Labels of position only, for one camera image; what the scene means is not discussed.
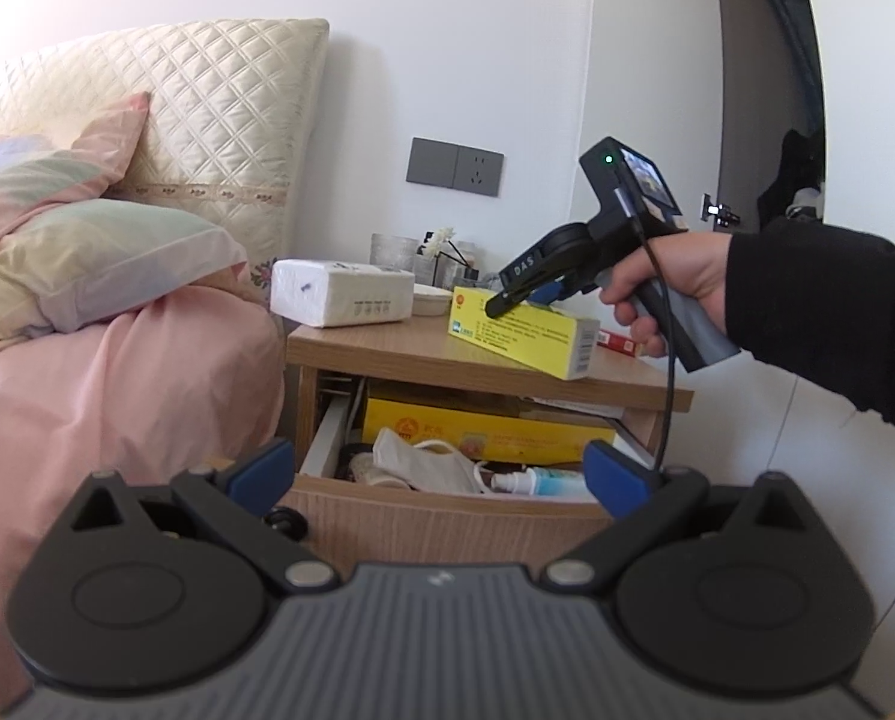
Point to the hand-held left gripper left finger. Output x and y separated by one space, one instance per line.
261 471

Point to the grey door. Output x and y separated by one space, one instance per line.
747 75

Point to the white flower in vase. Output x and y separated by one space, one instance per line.
440 241

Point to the person's right hand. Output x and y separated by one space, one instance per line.
687 262

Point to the wooden nightstand drawer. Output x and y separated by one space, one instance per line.
432 517

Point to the white face mask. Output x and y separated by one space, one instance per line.
425 465

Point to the small red box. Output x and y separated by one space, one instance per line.
618 343

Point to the metal door hinge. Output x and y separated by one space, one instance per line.
719 210

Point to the pastel pillow with lilac edge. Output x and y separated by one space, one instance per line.
94 262

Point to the grey wall socket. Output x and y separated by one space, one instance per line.
479 172

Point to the white tissue pack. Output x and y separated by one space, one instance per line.
338 292

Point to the pink duvet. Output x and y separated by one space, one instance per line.
117 405

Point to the black caster wheel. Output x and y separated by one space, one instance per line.
286 523

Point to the white round dish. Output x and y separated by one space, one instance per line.
432 301

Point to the wooden nightstand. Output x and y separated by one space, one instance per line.
387 349

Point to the large flat yellow box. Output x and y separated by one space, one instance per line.
447 424

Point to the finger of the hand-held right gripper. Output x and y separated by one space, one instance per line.
548 295
515 286

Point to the cream quilted headboard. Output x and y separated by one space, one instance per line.
229 105

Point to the pink pastel striped pillow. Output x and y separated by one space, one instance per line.
57 165

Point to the clear spray bottle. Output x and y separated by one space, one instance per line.
548 481

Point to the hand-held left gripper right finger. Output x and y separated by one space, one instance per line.
618 476

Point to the grey wall switch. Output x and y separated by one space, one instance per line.
432 163

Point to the yellow medicine box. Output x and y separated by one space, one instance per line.
526 334

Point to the person's right forearm black sleeve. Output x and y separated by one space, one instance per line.
830 315

